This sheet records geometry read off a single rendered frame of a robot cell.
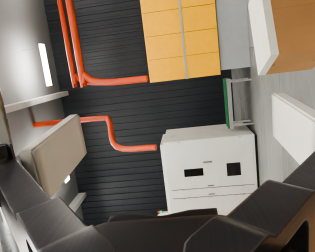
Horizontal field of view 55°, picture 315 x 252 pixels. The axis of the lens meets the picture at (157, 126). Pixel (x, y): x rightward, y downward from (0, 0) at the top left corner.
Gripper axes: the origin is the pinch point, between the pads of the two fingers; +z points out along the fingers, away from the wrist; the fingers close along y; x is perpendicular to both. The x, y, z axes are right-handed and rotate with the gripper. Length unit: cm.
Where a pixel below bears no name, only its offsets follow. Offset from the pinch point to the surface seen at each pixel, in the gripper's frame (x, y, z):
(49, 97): -131, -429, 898
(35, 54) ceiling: 5, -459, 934
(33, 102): -124, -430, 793
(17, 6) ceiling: 145, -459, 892
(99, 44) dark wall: 10, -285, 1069
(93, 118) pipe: -193, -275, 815
